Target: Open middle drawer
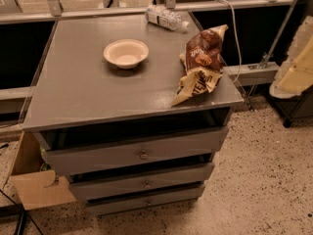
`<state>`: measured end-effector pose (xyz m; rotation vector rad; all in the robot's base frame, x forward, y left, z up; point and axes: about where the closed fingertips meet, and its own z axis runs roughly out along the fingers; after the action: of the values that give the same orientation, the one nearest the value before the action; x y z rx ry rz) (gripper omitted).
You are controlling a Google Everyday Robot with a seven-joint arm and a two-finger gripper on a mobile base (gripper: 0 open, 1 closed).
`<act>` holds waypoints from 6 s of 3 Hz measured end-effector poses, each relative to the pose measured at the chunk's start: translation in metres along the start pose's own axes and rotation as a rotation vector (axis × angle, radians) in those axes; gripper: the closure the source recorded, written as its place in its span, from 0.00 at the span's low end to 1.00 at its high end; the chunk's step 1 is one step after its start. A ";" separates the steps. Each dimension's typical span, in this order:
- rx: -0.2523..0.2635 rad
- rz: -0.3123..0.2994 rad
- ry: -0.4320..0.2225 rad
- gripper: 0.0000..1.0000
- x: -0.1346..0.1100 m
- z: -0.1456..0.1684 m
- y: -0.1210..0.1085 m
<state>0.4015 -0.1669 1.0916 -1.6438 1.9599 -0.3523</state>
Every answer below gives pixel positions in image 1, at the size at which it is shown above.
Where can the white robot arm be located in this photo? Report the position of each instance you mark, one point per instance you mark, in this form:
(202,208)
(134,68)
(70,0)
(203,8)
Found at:
(295,74)

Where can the grey drawer cabinet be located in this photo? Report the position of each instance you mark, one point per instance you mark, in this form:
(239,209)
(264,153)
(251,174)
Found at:
(56,134)

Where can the grey top drawer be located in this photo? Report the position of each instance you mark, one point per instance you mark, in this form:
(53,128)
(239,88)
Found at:
(100,157)

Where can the grey drawer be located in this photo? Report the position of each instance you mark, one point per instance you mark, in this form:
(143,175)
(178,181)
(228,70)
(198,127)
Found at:
(144,181)
(100,157)
(145,200)

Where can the grey middle drawer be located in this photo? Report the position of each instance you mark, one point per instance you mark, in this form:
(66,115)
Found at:
(144,181)

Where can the grey bottom drawer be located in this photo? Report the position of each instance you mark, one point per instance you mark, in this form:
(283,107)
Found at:
(145,200)

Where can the white paper bowl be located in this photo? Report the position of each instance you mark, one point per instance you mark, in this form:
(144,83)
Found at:
(126,53)

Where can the brown and yellow chip bag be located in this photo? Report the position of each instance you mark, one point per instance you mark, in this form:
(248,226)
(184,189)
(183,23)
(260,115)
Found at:
(202,62)

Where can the clear plastic water bottle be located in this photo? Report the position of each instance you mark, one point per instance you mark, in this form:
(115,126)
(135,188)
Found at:
(165,18)

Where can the cardboard box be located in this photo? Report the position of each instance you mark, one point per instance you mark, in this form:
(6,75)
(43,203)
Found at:
(37,189)

